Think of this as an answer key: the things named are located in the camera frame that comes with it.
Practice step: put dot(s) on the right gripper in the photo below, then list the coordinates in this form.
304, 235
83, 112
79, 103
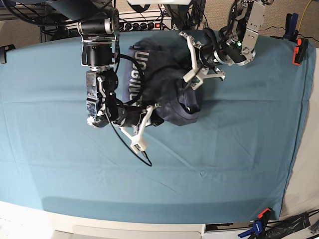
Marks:
133, 120

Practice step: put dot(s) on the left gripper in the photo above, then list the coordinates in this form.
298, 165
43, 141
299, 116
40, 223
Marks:
196, 61

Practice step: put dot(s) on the blue-grey heathered T-shirt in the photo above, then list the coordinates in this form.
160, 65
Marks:
164, 59

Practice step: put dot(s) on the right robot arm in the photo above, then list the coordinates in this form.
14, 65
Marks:
98, 28

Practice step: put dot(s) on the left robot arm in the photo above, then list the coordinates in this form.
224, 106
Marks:
235, 44

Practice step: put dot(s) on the white power strip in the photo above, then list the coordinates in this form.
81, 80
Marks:
126, 26

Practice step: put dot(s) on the teal table cloth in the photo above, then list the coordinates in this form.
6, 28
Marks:
235, 161

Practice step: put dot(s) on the orange black clamp top right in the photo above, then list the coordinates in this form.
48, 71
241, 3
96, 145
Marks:
300, 51

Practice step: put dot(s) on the orange blue clamp bottom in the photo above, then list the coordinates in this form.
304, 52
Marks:
258, 227

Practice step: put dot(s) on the black clamp left edge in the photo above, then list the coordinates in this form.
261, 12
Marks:
3, 51

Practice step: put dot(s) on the black plastic bag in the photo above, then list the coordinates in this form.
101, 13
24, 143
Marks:
288, 226

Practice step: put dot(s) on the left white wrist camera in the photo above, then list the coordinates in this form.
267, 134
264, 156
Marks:
195, 79

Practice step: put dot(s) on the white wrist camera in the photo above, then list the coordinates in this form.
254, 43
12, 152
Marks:
138, 144
195, 79

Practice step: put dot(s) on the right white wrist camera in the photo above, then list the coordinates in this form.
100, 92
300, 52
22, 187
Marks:
138, 144

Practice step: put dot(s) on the white overhead camera mount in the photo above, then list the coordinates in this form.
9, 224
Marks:
173, 2

